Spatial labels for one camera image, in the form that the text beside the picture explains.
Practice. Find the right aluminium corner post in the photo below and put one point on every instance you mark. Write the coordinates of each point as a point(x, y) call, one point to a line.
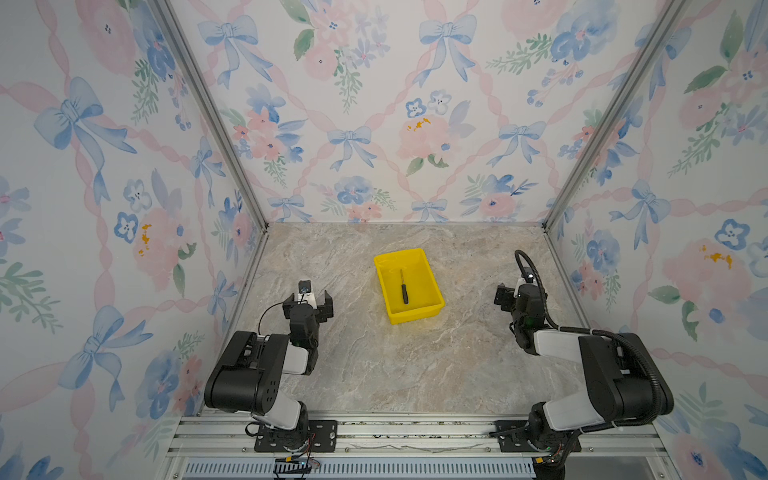
point(642, 64)

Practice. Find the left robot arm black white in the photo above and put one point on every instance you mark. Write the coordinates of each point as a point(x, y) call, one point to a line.
point(247, 375)

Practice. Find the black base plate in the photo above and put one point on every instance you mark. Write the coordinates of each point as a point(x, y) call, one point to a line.
point(314, 436)
point(520, 436)

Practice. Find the aluminium mounting rail frame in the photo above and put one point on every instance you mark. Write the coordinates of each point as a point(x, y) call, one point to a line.
point(354, 446)

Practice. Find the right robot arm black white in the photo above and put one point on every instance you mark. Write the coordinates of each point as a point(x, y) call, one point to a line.
point(623, 385)

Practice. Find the black screwdriver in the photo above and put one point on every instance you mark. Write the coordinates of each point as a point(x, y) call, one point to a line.
point(404, 288)

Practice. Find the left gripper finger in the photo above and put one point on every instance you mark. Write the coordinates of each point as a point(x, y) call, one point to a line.
point(327, 307)
point(288, 304)

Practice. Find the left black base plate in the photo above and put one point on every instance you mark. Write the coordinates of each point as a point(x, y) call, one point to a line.
point(314, 436)

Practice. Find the yellow plastic bin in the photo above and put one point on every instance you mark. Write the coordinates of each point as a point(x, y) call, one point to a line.
point(425, 297)

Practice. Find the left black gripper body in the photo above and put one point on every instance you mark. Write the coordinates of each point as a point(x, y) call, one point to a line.
point(315, 337)

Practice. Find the aluminium corner post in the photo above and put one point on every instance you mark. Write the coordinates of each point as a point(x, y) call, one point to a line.
point(189, 66)
point(642, 64)

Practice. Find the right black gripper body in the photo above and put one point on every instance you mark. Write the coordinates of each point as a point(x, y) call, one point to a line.
point(517, 325)

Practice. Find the left aluminium corner post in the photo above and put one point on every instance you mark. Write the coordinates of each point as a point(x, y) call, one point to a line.
point(189, 66)

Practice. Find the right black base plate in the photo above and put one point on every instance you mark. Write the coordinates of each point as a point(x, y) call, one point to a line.
point(520, 436)

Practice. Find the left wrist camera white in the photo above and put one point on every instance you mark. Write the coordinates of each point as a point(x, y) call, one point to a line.
point(305, 293)

